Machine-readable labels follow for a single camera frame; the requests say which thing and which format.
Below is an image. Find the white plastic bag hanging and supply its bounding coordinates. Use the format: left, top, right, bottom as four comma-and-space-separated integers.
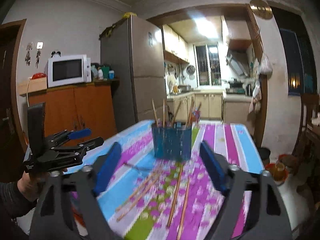
260, 53, 273, 76

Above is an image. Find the long tan chopstick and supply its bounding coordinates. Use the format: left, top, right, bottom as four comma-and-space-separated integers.
176, 177, 190, 240

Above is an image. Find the white microwave oven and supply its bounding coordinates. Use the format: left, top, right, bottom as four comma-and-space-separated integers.
46, 54, 92, 88

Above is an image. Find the black trash bin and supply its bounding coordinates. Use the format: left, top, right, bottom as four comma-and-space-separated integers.
258, 147, 271, 166

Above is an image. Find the range hood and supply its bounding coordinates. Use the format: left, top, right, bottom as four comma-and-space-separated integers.
226, 50, 250, 77

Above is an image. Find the gold round wall clock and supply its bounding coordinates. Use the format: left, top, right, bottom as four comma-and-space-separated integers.
249, 0, 273, 20

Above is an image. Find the wooden dining chair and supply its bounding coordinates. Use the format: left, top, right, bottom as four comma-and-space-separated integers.
292, 93, 319, 165

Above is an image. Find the metal perforated utensil holder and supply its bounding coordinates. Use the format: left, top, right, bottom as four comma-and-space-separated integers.
151, 124, 192, 163

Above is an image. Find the orange wooden cabinet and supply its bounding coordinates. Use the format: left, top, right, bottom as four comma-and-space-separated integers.
28, 79, 119, 145

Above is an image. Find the pale bamboo chopstick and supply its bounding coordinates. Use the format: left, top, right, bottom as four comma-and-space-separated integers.
116, 172, 160, 212
117, 175, 160, 222
186, 98, 194, 127

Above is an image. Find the kitchen window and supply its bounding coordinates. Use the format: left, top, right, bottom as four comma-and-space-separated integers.
195, 44, 221, 86

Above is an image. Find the bronze refrigerator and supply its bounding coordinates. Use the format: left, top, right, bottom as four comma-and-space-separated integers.
99, 14, 167, 131

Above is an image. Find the floral striped tablecloth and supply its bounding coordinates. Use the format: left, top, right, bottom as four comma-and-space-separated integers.
83, 120, 263, 239

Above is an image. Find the person left hand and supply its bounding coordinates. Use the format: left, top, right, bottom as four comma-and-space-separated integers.
17, 172, 50, 202

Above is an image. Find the dark brown chopstick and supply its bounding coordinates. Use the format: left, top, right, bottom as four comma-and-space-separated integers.
167, 164, 184, 229

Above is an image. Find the light wooden chopstick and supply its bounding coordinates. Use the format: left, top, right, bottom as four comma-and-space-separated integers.
152, 98, 158, 127

